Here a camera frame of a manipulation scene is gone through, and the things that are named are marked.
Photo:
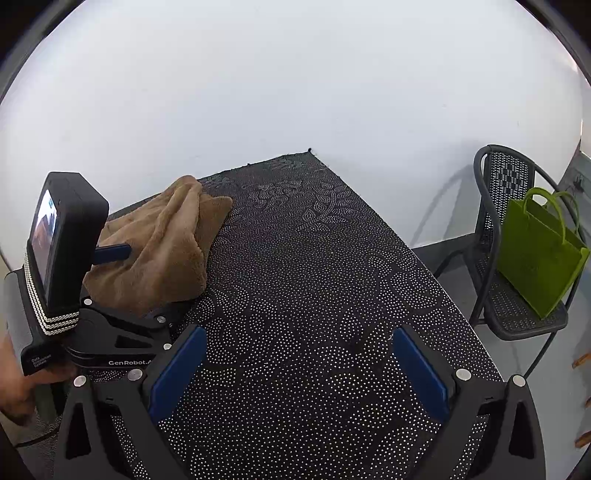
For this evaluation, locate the black mesh metal chair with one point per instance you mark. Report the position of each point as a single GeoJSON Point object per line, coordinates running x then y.
{"type": "Point", "coordinates": [487, 221]}

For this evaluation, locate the brown fleece cloth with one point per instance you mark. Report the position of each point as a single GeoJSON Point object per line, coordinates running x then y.
{"type": "Point", "coordinates": [157, 249]}

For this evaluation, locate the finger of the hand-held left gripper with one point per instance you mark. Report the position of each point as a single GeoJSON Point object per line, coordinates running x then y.
{"type": "Point", "coordinates": [138, 330]}
{"type": "Point", "coordinates": [113, 254]}

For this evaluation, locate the person's left hand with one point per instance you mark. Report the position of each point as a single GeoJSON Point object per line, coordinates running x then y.
{"type": "Point", "coordinates": [14, 387]}

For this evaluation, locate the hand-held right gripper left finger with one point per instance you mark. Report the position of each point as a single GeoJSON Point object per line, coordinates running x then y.
{"type": "Point", "coordinates": [178, 374]}

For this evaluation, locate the black patterned tablecloth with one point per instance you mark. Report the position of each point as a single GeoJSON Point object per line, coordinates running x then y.
{"type": "Point", "coordinates": [314, 277]}

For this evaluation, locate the green felt tote bag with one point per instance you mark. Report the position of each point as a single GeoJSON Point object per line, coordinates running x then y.
{"type": "Point", "coordinates": [540, 263]}

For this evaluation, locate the wooden rack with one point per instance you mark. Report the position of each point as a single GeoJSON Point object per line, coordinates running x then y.
{"type": "Point", "coordinates": [582, 360]}

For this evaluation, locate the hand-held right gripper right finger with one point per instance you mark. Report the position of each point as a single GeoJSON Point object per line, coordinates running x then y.
{"type": "Point", "coordinates": [420, 374]}

